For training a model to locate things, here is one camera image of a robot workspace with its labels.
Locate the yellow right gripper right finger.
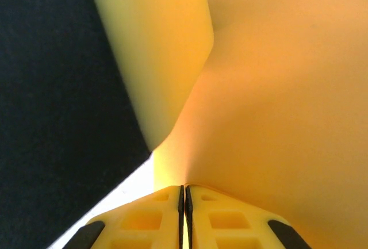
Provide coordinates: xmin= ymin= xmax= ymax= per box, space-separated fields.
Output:
xmin=185 ymin=185 xmax=313 ymax=249

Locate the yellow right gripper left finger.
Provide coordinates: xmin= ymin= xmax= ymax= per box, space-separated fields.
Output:
xmin=48 ymin=185 xmax=185 ymax=249

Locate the orange-yellow cloth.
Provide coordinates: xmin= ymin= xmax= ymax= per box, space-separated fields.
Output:
xmin=85 ymin=0 xmax=368 ymax=249

